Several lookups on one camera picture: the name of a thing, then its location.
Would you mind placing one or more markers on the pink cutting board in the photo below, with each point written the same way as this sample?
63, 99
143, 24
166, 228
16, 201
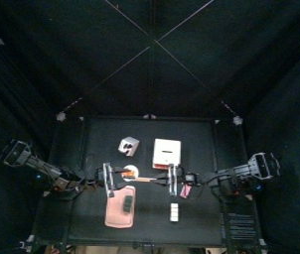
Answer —
119, 211

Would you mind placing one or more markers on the grey cube with cutouts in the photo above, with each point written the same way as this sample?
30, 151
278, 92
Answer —
128, 146

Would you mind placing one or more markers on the white segmented block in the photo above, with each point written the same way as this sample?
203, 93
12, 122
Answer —
174, 212

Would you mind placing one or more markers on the dark green toy block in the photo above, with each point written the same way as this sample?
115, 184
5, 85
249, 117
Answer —
127, 203

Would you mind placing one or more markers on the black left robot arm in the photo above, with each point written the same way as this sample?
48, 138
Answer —
32, 162

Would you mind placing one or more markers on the small white plate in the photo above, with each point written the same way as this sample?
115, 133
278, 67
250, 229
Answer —
131, 167

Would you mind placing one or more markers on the red pink toy piece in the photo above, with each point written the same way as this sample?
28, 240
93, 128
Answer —
184, 191

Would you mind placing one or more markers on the orange toy food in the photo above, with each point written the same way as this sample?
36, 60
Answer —
131, 173

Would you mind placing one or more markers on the white box red base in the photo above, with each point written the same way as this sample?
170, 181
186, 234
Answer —
166, 152

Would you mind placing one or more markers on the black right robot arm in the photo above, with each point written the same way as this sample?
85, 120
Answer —
241, 170

